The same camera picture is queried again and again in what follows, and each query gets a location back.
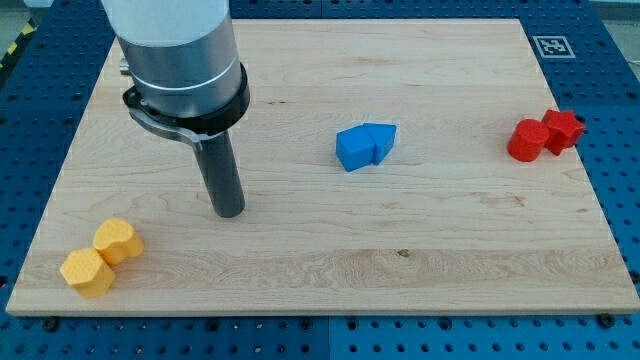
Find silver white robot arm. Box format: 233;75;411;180
102;0;242;118

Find blue cube block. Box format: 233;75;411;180
335;125;375;172

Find white fiducial marker tag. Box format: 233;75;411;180
532;35;575;59

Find red cylinder block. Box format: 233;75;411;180
507;119;549;162

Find yellow hexagon block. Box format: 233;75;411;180
60;248;116;298

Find black flange mounting bracket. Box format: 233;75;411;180
122;64;251;150

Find light wooden board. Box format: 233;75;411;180
7;19;639;317

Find blue pentagon block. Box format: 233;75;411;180
363;123;397;165

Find red star block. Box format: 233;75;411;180
542;109;586;156

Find dark grey cylindrical pointer tool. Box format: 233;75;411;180
194;131;245;218

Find yellow heart block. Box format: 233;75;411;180
93;218;145;265

